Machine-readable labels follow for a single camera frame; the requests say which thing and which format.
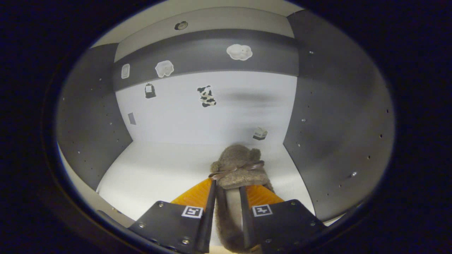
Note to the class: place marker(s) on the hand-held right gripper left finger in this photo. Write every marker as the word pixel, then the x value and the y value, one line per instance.
pixel 208 218

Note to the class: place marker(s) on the white cabinet shelf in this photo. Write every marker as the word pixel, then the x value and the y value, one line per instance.
pixel 159 169

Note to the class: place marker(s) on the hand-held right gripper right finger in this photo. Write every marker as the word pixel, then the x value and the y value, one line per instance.
pixel 246 218

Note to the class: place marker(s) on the brown fuzzy shoe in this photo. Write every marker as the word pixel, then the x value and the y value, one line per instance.
pixel 240 169

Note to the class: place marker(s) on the white shoe cabinet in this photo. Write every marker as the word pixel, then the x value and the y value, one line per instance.
pixel 335 123

